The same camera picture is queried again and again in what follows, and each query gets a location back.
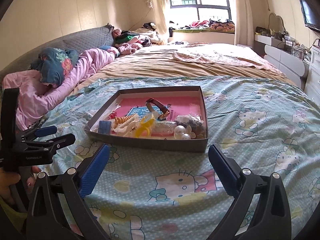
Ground clear bag with dark jewelry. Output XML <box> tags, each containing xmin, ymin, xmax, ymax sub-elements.
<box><xmin>175</xmin><ymin>114</ymin><xmax>206</xmax><ymax>139</ymax></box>

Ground dark floral pillow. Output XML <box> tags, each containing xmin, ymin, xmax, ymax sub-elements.
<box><xmin>29</xmin><ymin>47</ymin><xmax>79</xmax><ymax>88</ymax></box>

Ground pile of clothes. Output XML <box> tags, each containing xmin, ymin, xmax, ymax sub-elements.
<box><xmin>112</xmin><ymin>22</ymin><xmax>164</xmax><ymax>55</ymax></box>

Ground dark cardboard tray box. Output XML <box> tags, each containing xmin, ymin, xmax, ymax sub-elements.
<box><xmin>84</xmin><ymin>86</ymin><xmax>208</xmax><ymax>152</ymax></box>

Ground beige curtain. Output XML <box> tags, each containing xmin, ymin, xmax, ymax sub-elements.
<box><xmin>229</xmin><ymin>0</ymin><xmax>254</xmax><ymax>47</ymax></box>

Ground white hair claw clip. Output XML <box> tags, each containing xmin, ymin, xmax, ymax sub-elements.
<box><xmin>112</xmin><ymin>114</ymin><xmax>139</xmax><ymax>135</ymax></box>

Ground tan bed blanket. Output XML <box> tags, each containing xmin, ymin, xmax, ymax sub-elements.
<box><xmin>71</xmin><ymin>45</ymin><xmax>293</xmax><ymax>95</ymax></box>

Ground Hello Kitty bed sheet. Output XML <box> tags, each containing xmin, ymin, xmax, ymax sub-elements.
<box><xmin>43</xmin><ymin>76</ymin><xmax>319</xmax><ymax>239</ymax></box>

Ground brown leather wrist watch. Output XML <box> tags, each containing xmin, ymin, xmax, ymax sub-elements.
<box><xmin>145</xmin><ymin>98</ymin><xmax>170</xmax><ymax>121</ymax></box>

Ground clothes on window sill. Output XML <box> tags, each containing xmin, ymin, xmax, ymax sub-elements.
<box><xmin>175</xmin><ymin>19</ymin><xmax>235</xmax><ymax>33</ymax></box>

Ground black flat television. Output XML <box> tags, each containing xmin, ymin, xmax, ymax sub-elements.
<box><xmin>299</xmin><ymin>0</ymin><xmax>320</xmax><ymax>33</ymax></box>

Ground pink children's book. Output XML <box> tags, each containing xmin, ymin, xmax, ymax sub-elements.
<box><xmin>109</xmin><ymin>96</ymin><xmax>205</xmax><ymax>138</ymax></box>

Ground white grey dressing table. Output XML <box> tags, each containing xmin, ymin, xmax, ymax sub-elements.
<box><xmin>254</xmin><ymin>34</ymin><xmax>309</xmax><ymax>90</ymax></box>

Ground pink quilt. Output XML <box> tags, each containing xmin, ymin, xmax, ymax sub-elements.
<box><xmin>2</xmin><ymin>46</ymin><xmax>120</xmax><ymax>131</ymax></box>

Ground grey padded headboard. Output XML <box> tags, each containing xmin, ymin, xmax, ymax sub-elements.
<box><xmin>1</xmin><ymin>23</ymin><xmax>114</xmax><ymax>86</ymax></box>

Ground white drawer cabinet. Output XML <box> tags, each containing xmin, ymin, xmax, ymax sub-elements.
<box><xmin>304</xmin><ymin>46</ymin><xmax>320</xmax><ymax>105</ymax></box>

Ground person's left hand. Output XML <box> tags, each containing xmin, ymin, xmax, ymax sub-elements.
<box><xmin>0</xmin><ymin>166</ymin><xmax>41</xmax><ymax>205</ymax></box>

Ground pink floral light blanket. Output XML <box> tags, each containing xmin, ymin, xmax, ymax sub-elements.
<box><xmin>172</xmin><ymin>42</ymin><xmax>282</xmax><ymax>75</ymax></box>

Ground orange spiral hair tie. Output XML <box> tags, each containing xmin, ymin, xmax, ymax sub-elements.
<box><xmin>113</xmin><ymin>114</ymin><xmax>135</xmax><ymax>126</ymax></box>

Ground white pearl hair clip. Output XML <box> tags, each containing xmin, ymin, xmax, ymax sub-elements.
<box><xmin>152</xmin><ymin>121</ymin><xmax>177</xmax><ymax>135</ymax></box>

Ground large pearl earrings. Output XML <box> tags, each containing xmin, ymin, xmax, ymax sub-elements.
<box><xmin>174</xmin><ymin>125</ymin><xmax>196</xmax><ymax>140</ymax></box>

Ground yellow ring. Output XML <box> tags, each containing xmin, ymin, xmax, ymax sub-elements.
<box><xmin>134</xmin><ymin>113</ymin><xmax>157</xmax><ymax>138</ymax></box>

